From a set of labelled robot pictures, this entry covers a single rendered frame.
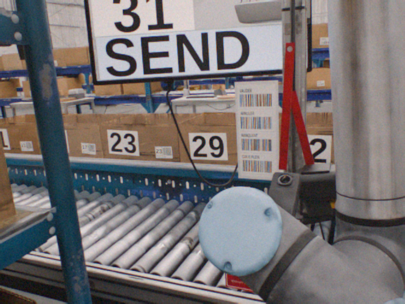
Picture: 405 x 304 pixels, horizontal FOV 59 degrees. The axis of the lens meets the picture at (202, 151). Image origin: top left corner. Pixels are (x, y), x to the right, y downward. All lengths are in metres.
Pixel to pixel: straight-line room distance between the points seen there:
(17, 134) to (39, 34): 1.67
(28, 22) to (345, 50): 0.33
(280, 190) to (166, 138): 0.97
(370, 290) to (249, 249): 0.11
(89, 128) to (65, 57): 6.24
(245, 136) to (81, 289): 0.42
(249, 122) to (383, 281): 0.42
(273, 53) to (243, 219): 0.50
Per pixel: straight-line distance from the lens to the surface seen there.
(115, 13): 0.85
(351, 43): 0.44
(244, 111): 0.72
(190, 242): 1.17
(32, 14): 0.41
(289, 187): 0.59
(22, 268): 1.30
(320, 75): 5.59
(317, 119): 1.60
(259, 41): 0.81
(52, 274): 1.21
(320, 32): 5.85
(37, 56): 0.40
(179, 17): 0.82
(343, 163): 0.46
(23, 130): 2.03
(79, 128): 1.76
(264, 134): 0.72
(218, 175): 1.38
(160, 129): 1.51
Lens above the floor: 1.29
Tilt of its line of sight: 14 degrees down
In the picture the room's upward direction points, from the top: 4 degrees counter-clockwise
